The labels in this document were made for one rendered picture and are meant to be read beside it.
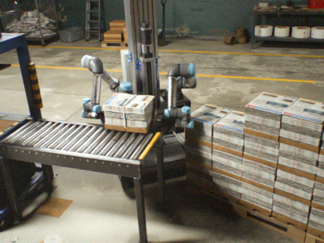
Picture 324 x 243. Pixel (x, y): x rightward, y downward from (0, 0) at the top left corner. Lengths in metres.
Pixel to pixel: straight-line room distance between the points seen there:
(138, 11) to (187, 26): 6.39
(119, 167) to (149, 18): 1.51
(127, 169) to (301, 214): 1.40
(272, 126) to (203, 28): 7.13
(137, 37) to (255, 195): 1.78
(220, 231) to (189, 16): 7.29
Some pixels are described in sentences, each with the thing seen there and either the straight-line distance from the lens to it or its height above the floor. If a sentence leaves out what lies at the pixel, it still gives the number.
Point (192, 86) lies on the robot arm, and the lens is 3.56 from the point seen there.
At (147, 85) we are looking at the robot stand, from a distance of 3.59.
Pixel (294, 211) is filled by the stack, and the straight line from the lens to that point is 3.11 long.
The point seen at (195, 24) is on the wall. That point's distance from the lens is 9.78.
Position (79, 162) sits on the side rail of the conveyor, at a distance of 2.84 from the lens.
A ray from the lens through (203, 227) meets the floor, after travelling 3.27.
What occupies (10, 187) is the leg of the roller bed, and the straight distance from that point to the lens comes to 3.44.
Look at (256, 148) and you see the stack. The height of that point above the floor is 0.73.
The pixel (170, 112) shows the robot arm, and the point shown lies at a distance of 3.05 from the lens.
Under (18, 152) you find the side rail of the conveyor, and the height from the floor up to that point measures 0.76.
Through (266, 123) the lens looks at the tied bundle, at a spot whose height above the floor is 0.96.
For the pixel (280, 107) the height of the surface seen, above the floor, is 1.07.
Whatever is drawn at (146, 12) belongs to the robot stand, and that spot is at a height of 1.66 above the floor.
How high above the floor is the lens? 2.17
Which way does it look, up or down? 25 degrees down
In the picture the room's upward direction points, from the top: 3 degrees counter-clockwise
